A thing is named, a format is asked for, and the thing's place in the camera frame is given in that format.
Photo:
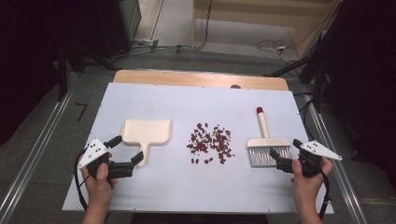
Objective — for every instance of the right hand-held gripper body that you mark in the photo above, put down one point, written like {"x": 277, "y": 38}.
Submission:
{"x": 317, "y": 148}

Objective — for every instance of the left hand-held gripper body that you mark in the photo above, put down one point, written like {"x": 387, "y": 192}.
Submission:
{"x": 92, "y": 152}

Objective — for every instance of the cream hand brush grey bristles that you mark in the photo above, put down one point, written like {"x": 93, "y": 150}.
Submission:
{"x": 267, "y": 143}

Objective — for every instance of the cream plastic dustpan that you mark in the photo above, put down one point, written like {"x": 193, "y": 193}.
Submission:
{"x": 146, "y": 132}

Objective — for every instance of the pile of red beans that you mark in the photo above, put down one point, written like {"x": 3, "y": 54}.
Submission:
{"x": 211, "y": 140}

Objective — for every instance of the person's left hand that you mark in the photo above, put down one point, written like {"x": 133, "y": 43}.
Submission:
{"x": 99, "y": 189}

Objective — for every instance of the person's right hand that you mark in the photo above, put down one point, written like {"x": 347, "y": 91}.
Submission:
{"x": 308, "y": 189}

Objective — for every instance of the white table board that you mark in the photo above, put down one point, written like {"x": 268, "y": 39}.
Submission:
{"x": 186, "y": 186}

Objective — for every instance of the black stand leg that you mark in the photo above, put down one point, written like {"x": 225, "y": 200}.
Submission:
{"x": 63, "y": 77}

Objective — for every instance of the wooden table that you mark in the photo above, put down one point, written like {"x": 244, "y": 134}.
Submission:
{"x": 186, "y": 79}

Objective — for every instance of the dark curtain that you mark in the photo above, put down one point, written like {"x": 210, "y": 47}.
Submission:
{"x": 367, "y": 62}
{"x": 28, "y": 46}

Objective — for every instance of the light wooden furniture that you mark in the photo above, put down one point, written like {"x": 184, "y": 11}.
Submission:
{"x": 249, "y": 7}

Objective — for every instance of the metal floor rail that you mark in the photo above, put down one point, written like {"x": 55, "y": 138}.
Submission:
{"x": 31, "y": 165}
{"x": 346, "y": 186}

